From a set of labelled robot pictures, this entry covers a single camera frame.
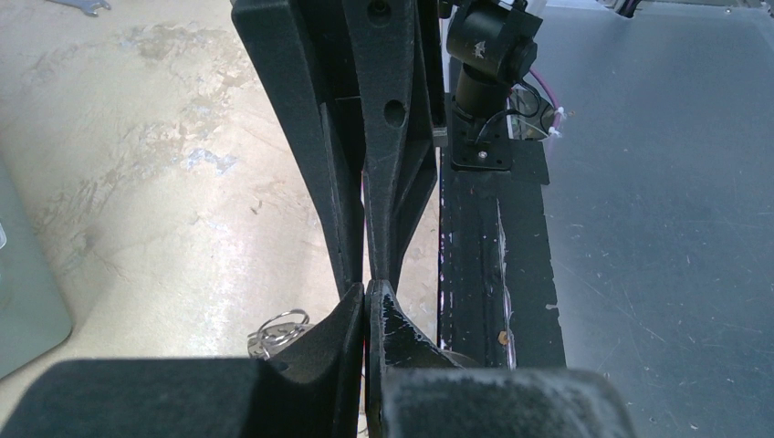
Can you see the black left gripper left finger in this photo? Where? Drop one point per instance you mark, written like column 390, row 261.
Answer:
column 309, row 389

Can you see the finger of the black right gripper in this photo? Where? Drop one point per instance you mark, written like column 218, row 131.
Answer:
column 399, row 170
column 302, row 53

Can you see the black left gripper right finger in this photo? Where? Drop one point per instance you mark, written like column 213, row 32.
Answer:
column 414, row 390

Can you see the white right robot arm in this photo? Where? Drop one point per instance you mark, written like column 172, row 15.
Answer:
column 474, row 53

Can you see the silver open end spanner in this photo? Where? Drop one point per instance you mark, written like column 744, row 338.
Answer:
column 87, row 7

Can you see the clear plastic storage box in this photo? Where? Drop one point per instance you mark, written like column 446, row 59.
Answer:
column 34, row 317

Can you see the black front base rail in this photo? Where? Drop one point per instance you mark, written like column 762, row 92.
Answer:
column 496, row 292

